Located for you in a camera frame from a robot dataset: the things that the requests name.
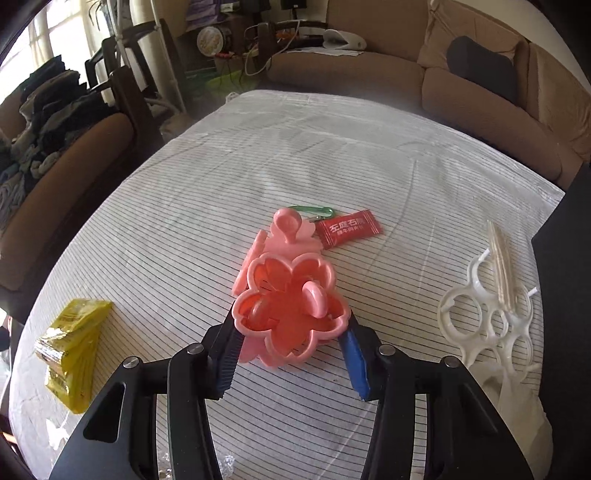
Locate dark wooden chair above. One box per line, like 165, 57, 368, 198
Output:
85, 18, 195, 140

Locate green plastic bag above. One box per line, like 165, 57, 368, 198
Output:
203, 69, 260, 94

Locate green carabiner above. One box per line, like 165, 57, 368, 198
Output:
288, 203, 337, 219

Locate wrapped wooden toothpicks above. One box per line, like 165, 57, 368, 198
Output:
485, 220, 516, 308

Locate pink flower mold press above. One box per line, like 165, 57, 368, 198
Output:
232, 208, 325, 296

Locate white coat rack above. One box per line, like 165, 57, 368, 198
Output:
108, 0, 186, 114

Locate tan sofa cushion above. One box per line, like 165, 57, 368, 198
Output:
418, 0, 530, 79

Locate red candy sachet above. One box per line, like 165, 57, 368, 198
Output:
314, 209, 385, 250

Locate black storage box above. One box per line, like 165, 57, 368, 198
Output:
531, 161, 591, 370

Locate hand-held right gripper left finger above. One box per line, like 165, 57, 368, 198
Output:
48, 311, 245, 480

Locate yellow sachet strip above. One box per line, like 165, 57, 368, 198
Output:
34, 298, 114, 414

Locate white object on sofa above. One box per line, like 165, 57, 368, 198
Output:
322, 28, 368, 51

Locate pink flower mold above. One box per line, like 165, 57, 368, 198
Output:
231, 252, 352, 371

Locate white ring plastic frame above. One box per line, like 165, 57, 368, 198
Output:
438, 249, 541, 385

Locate tan armchair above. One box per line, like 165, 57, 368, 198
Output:
0, 111, 137, 292

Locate pile of dark clothes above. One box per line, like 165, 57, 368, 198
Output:
0, 55, 110, 223

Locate black lumbar pillow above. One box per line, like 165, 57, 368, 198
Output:
447, 36, 520, 105

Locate brown sofa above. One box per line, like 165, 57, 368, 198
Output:
265, 0, 591, 191

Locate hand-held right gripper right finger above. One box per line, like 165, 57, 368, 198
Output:
337, 311, 527, 480

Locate stack of purple white packs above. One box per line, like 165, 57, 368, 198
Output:
185, 0, 241, 28

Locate tan back cushion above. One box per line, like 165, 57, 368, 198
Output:
526, 42, 591, 161

